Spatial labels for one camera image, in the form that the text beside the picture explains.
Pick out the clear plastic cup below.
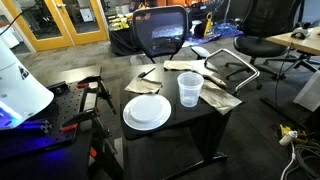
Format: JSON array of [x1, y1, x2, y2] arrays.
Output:
[[177, 72, 204, 107]]

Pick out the wooden handled brush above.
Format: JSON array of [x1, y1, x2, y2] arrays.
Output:
[[198, 72, 227, 88]]

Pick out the black clamp upper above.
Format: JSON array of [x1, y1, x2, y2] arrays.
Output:
[[76, 67, 117, 115]]

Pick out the black mesh office chair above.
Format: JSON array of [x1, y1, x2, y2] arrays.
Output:
[[132, 5, 192, 63]]

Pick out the brown paper bag right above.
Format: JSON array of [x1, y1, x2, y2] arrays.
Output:
[[200, 80, 242, 115]]

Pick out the chrome cart handle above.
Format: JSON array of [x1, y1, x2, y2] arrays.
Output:
[[203, 48, 261, 95]]

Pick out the white plate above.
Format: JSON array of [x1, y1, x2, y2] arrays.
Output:
[[123, 94, 172, 131]]

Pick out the black cloth covered table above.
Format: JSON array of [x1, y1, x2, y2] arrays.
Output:
[[109, 28, 141, 56]]

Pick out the yellow framed glass door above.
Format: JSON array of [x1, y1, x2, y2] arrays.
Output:
[[0, 0, 108, 52]]

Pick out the black clamp lower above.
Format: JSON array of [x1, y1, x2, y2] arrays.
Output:
[[61, 108, 109, 138]]

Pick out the grey cable bundle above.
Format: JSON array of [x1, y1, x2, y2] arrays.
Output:
[[279, 141, 320, 180]]

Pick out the brown paper bag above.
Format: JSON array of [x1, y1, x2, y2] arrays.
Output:
[[163, 60, 218, 75], [200, 80, 242, 115], [125, 77, 162, 94]]

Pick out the wooden desk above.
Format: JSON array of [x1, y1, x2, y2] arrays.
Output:
[[267, 26, 320, 56]]

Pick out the black office chair right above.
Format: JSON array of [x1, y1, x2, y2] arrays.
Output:
[[233, 0, 302, 79]]

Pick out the black perforated breadboard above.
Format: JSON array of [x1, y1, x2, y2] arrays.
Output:
[[0, 83, 84, 159]]

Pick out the yellow wet floor sign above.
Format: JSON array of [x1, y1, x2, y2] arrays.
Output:
[[204, 13, 214, 38]]

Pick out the yellow power strip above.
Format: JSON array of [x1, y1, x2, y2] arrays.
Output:
[[278, 124, 307, 146]]

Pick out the black clamp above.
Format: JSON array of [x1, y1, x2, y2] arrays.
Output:
[[76, 67, 117, 115], [61, 108, 109, 138]]

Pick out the white power plug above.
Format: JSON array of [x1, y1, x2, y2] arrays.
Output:
[[279, 131, 298, 146]]

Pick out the brown paper bag back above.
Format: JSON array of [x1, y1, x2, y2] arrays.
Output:
[[163, 60, 218, 75]]

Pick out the brown paper bag left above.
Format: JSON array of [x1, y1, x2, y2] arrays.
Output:
[[125, 77, 162, 94]]

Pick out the black marker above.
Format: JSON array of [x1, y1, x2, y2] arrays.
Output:
[[138, 67, 155, 78]]

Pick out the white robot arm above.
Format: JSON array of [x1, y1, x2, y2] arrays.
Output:
[[0, 42, 54, 130]]

